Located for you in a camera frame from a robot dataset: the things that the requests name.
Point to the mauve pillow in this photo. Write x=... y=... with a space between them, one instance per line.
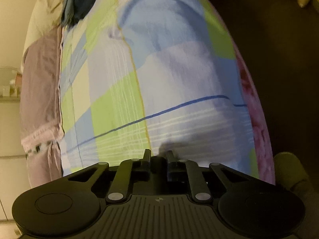
x=39 y=92

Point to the olive green object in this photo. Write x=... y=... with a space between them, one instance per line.
x=291 y=171

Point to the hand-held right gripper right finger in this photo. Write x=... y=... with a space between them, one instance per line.
x=171 y=159

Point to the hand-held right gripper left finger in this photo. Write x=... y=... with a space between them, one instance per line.
x=146 y=159

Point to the pink floral blanket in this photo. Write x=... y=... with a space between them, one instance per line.
x=259 y=129

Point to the checkered bed sheet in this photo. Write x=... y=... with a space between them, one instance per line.
x=174 y=79

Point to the dark blue clothes pile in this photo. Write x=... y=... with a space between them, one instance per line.
x=82 y=0

